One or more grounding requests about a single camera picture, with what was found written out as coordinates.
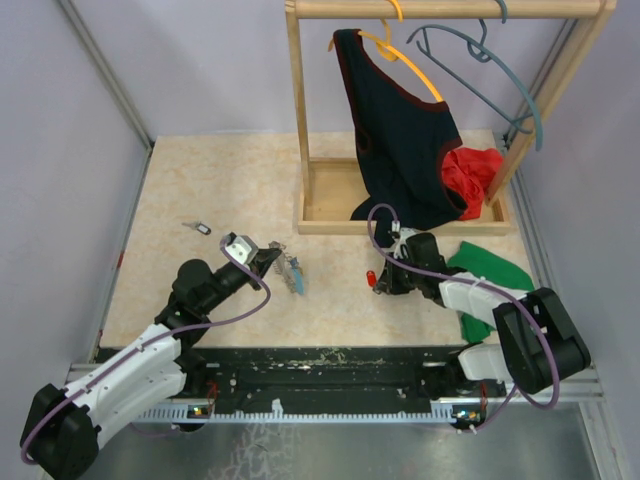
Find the green cloth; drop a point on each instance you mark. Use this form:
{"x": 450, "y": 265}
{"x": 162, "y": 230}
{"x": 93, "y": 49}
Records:
{"x": 483, "y": 263}

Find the navy tank top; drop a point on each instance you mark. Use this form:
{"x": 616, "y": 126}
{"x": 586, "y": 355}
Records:
{"x": 401, "y": 142}

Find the aluminium frame rail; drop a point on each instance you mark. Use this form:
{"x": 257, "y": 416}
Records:
{"x": 105, "y": 71}
{"x": 540, "y": 240}

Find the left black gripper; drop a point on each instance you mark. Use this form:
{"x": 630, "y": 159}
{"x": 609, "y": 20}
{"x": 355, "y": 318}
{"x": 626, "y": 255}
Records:
{"x": 264, "y": 258}

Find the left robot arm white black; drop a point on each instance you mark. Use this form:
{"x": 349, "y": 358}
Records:
{"x": 67, "y": 427}

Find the key with black tag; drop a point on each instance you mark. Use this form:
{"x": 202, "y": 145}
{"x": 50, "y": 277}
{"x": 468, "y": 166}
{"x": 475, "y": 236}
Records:
{"x": 198, "y": 227}

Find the yellow clothes hanger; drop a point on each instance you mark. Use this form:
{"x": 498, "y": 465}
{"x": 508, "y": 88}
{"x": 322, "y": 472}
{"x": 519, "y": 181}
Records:
{"x": 391, "y": 54}

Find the metal disc with keyrings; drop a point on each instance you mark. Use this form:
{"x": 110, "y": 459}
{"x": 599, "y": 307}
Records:
{"x": 282, "y": 265}

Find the wooden clothes rack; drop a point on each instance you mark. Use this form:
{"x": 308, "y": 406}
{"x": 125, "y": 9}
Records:
{"x": 330, "y": 188}

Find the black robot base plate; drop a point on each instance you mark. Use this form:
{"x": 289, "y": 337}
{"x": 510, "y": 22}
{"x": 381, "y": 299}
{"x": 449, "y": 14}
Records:
{"x": 331, "y": 380}

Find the right aluminium frame rail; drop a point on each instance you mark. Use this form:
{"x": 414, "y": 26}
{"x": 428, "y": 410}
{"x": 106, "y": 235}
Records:
{"x": 540, "y": 240}

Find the left aluminium frame rail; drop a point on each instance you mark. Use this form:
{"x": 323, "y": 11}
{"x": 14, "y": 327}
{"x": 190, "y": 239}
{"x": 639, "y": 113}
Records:
{"x": 105, "y": 71}

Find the key with red tag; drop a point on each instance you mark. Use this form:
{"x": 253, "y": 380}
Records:
{"x": 371, "y": 278}

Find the grey-blue clothes hanger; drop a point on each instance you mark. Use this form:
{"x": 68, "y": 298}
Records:
{"x": 500, "y": 70}

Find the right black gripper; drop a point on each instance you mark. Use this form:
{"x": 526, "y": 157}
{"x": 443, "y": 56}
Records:
{"x": 388, "y": 282}

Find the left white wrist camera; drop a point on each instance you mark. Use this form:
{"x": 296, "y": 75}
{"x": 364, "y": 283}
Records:
{"x": 239, "y": 248}

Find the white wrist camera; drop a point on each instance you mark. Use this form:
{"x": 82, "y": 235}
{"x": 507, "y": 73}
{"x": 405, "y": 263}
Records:
{"x": 239, "y": 248}
{"x": 399, "y": 249}

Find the red cloth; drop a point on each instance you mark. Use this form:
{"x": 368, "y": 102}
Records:
{"x": 469, "y": 172}

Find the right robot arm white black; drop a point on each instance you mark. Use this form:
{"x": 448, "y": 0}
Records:
{"x": 539, "y": 344}

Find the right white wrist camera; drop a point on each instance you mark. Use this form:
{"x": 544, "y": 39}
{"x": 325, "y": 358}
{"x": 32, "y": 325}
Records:
{"x": 399, "y": 249}

